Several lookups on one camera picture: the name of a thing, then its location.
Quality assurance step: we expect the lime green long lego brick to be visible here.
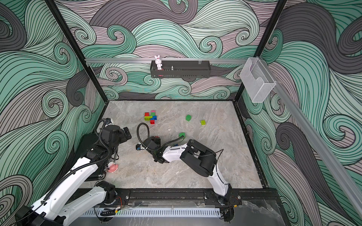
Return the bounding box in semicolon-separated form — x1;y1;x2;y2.
144;116;153;121

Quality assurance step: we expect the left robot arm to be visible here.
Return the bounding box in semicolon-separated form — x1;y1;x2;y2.
14;124;132;226

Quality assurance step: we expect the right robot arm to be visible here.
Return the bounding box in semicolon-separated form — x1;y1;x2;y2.
137;137;232;205

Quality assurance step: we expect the black flat pad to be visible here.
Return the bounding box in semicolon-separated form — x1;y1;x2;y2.
76;132;112;181

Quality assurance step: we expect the pink white small toy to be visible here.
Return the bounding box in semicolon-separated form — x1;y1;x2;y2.
107;162;118;173

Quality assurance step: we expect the white rabbit figurine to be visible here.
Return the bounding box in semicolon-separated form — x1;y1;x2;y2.
155;55;163;70

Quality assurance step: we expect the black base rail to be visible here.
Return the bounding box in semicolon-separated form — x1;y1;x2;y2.
111;188;281;206

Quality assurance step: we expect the black wall shelf tray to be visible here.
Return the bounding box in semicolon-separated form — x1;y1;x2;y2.
150;60;211;79

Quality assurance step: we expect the white slotted cable duct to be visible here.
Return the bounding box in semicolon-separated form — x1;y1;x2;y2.
81;207;221;218

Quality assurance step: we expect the clear plastic wall box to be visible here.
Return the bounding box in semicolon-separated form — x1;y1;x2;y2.
240;57;276;103

